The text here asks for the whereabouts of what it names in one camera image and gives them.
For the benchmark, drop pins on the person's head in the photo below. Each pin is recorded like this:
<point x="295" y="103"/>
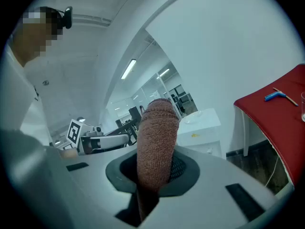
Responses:
<point x="35" y="34"/>

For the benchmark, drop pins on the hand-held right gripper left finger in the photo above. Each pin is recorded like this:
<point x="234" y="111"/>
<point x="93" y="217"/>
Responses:
<point x="95" y="182"/>

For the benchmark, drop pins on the red tablecloth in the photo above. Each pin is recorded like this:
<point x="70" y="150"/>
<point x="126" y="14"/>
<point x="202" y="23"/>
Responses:
<point x="278" y="123"/>

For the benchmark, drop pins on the blue plastic tool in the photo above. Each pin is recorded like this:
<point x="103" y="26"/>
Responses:
<point x="274" y="96"/>

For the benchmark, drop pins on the person's white shirt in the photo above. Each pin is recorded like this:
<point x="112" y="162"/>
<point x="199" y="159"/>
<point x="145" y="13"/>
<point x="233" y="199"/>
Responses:
<point x="16" y="96"/>

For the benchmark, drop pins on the clear drinking glass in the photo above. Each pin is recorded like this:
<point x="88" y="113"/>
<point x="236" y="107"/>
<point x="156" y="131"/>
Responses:
<point x="303" y="107"/>

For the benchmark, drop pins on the black head-mounted camera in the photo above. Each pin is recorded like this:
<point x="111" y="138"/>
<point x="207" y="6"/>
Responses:
<point x="67" y="17"/>

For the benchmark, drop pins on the long ceiling light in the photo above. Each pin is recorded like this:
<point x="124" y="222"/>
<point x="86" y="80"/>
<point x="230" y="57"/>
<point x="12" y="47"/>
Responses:
<point x="164" y="73"/>
<point x="128" y="68"/>

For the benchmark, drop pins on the white table leg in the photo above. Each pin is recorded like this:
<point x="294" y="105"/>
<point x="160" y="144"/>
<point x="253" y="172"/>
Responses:
<point x="246" y="135"/>

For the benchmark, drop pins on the thin wooden stick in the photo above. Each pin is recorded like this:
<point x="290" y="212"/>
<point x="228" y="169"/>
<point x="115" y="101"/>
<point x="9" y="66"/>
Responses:
<point x="287" y="97"/>

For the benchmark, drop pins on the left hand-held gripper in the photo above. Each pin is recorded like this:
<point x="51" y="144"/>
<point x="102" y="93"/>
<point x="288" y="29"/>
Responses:
<point x="81" y="137"/>

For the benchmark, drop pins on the brown terry cloth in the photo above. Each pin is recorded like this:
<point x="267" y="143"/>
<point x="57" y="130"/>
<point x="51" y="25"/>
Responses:
<point x="157" y="142"/>

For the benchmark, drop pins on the white water dispenser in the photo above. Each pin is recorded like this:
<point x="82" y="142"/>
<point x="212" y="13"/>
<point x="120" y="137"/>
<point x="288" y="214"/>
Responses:
<point x="200" y="130"/>

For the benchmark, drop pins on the person's left hand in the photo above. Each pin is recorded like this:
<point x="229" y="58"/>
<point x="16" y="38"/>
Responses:
<point x="68" y="153"/>

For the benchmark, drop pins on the round ceiling detector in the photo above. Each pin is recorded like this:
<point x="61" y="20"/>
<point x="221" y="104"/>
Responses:
<point x="45" y="82"/>

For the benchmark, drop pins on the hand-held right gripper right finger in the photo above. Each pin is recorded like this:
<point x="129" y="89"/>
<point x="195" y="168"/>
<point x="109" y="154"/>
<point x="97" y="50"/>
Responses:
<point x="209" y="180"/>

